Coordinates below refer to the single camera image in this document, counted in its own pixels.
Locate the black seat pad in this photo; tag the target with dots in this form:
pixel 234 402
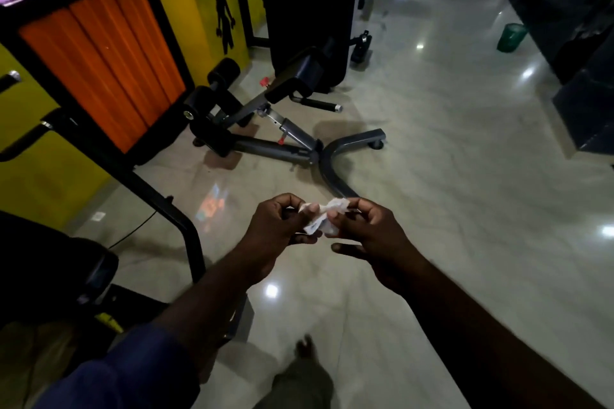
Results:
pixel 48 260

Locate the person's right forearm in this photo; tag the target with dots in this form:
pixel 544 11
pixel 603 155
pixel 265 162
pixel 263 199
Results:
pixel 479 341

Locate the person's left forearm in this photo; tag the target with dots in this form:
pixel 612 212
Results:
pixel 211 308

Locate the person's right hand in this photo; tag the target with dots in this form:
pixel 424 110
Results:
pixel 384 245

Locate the white cleaning wipe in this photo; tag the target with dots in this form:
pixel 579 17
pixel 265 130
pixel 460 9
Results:
pixel 331 207

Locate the black figure wall decal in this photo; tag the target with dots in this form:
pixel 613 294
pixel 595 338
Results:
pixel 223 15

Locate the person's blue shirt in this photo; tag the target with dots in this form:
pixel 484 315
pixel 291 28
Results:
pixel 129 370

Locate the green waste bin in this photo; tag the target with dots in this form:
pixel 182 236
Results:
pixel 511 37

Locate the orange curtain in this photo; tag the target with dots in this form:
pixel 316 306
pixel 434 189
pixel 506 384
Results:
pixel 105 59

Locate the black seated gym machine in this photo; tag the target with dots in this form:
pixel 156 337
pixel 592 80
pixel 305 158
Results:
pixel 177 222

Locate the black roman chair bench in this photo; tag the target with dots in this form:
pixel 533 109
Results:
pixel 268 147

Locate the person's left hand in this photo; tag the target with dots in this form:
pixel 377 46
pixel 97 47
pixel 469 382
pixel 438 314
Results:
pixel 273 236

